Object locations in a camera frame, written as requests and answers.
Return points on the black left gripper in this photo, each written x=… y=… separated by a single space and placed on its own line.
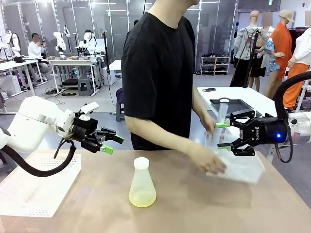
x=85 y=132

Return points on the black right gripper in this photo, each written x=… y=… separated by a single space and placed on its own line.
x=267 y=132

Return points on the clear plastic graduated cylinder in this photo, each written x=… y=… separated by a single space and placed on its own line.
x=223 y=114

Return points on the white perforated plastic basket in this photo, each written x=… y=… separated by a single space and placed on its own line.
x=36 y=194
x=243 y=170

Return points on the white round flask cap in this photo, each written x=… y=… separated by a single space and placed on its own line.
x=141 y=162

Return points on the translucent plastic conical flask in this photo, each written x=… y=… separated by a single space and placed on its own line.
x=142 y=191

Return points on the person's right forearm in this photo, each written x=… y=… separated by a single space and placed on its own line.
x=158 y=136

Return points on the person's left forearm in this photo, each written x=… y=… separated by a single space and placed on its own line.
x=200 y=104

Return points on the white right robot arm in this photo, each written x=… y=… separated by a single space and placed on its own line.
x=300 y=126

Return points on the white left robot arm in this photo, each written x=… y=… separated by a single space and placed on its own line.
x=34 y=121

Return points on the person's left hand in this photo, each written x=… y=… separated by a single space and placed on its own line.
x=210 y=126

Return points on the person's right hand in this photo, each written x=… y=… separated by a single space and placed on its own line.
x=211 y=163

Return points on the black tray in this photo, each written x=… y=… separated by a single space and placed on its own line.
x=240 y=105

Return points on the white side table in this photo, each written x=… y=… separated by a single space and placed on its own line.
x=243 y=93

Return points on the black smartphone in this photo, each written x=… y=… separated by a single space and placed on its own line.
x=209 y=90

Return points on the grey plastic stool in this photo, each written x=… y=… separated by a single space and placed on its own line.
x=85 y=86

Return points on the shoe rack with shoes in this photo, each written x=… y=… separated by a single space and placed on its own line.
x=216 y=64

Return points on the mannequin in floral dress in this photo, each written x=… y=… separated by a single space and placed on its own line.
x=271 y=55

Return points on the person in black t-shirt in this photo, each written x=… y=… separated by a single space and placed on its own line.
x=158 y=72

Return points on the black tripod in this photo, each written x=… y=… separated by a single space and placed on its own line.
x=252 y=48

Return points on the white desk with trays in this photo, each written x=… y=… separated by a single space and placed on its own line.
x=70 y=61

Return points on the mannequin in grey shirt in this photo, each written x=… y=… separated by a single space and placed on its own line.
x=244 y=41

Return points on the mannequin in orange top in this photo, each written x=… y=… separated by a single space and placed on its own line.
x=281 y=43

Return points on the white humanoid robot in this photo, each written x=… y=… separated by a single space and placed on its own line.
x=88 y=42
x=13 y=42
x=59 y=42

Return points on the seated person in white shirt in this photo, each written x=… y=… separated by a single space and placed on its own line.
x=35 y=51

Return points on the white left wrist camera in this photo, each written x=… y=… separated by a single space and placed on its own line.
x=90 y=107

